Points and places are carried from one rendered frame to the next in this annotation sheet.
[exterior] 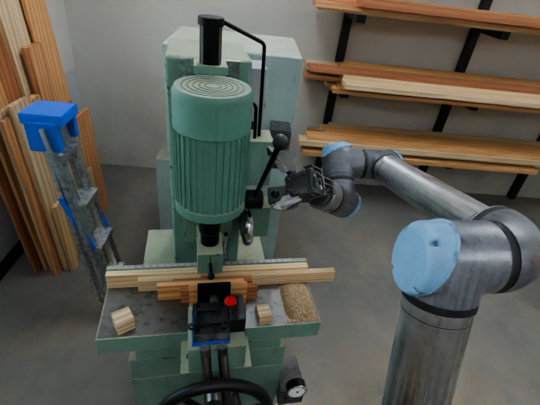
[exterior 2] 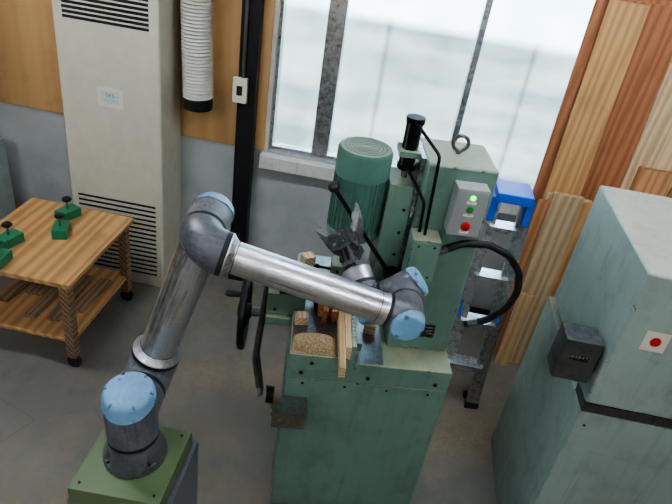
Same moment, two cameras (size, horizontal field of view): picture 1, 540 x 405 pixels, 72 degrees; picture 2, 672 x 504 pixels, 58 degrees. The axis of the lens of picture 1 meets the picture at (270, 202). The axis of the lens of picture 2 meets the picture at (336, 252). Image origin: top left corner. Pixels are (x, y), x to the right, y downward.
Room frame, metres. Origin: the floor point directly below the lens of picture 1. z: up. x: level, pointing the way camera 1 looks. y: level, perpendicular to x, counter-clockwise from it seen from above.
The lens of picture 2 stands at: (1.01, -1.61, 2.21)
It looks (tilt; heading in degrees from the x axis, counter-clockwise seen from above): 32 degrees down; 99
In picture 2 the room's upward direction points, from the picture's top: 9 degrees clockwise
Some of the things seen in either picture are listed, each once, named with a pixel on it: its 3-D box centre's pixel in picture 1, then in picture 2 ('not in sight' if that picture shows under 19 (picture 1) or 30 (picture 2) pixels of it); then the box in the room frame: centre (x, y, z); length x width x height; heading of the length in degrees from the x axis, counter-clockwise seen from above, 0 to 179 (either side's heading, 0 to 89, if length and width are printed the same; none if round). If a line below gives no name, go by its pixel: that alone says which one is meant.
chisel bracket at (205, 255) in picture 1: (210, 249); (350, 272); (0.80, 0.16, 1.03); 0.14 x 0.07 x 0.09; 14
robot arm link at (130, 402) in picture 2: not in sight; (131, 408); (0.32, -0.49, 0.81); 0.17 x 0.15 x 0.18; 101
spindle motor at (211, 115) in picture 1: (211, 151); (358, 190); (0.78, 0.15, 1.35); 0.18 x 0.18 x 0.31
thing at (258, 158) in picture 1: (257, 157); (421, 255); (1.03, 0.06, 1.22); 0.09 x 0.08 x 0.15; 14
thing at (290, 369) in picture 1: (288, 379); (288, 412); (0.71, -0.14, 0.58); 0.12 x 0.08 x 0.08; 14
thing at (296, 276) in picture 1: (241, 279); (340, 312); (0.81, 0.06, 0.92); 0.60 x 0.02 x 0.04; 104
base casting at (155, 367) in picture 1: (206, 288); (366, 334); (0.90, 0.18, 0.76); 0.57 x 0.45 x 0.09; 14
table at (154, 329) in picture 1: (213, 320); (309, 305); (0.68, 0.12, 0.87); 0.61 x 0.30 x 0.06; 104
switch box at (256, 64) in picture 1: (253, 91); (466, 209); (1.13, 0.09, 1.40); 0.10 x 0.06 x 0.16; 14
